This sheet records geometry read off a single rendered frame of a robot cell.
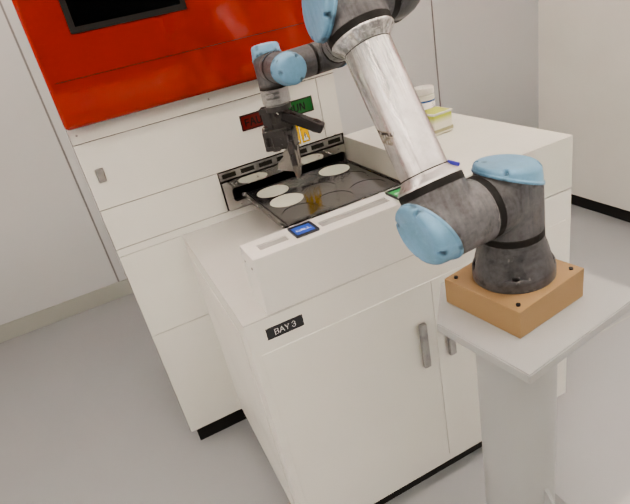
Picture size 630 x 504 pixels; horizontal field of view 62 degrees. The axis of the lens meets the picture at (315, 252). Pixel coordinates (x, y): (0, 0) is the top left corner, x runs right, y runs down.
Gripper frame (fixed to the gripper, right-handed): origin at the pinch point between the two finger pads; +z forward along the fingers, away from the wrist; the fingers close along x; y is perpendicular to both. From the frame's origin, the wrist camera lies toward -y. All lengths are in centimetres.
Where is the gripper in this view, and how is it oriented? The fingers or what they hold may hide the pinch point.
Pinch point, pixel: (300, 173)
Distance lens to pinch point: 150.2
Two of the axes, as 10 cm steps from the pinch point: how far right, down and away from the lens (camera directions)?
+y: -9.7, 1.1, 2.0
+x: -1.2, 4.8, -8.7
